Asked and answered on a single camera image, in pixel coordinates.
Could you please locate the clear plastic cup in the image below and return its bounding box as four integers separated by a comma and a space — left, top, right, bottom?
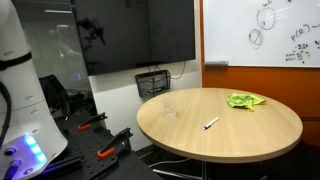
163, 97, 176, 118

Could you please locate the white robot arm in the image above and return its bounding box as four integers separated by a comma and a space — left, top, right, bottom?
0, 0, 68, 180

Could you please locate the whiteboard eraser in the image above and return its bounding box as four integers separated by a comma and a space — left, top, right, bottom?
204, 61, 229, 66

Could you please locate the white marker pen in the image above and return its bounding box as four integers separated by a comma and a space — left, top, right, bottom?
203, 117, 219, 130

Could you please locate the black orange clamp near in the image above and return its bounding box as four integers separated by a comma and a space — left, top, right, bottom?
97, 128, 133, 160

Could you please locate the black orange clamp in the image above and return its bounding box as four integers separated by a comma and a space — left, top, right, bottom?
77, 113, 107, 131
97, 128, 133, 160

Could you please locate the round wooden table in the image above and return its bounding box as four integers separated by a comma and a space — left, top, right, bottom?
137, 88, 303, 163

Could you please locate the black orange clamp far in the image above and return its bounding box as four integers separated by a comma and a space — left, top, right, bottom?
77, 113, 107, 131

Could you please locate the yellow green cloth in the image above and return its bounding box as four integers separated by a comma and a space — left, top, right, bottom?
226, 93, 266, 111

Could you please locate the black perforated mounting board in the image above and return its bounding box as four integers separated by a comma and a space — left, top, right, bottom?
55, 115, 162, 180

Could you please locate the white whiteboard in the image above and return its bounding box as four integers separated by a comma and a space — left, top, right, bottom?
203, 0, 320, 68

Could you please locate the black wire wall basket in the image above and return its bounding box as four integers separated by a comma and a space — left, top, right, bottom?
135, 70, 171, 97

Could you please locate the black wall television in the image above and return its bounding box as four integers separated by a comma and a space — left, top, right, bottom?
69, 0, 196, 76

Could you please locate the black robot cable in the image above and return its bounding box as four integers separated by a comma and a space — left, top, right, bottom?
0, 80, 13, 151

